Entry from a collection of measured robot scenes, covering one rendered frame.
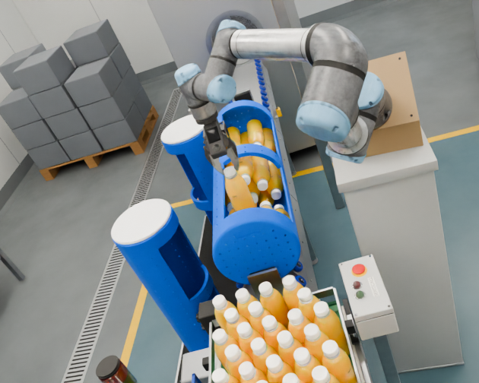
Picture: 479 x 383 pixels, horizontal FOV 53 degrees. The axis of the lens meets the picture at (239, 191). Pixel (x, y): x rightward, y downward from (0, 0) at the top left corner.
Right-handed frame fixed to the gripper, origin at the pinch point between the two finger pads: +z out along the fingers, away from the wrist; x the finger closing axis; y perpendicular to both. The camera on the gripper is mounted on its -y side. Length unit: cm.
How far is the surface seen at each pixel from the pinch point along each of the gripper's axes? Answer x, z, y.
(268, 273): -1.7, 29.0, -19.6
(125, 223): 58, 30, 34
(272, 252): -4.9, 25.1, -14.9
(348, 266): -26.5, 23.4, -31.2
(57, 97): 190, 50, 311
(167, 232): 40, 34, 25
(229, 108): 2, 10, 67
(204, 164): 31, 48, 93
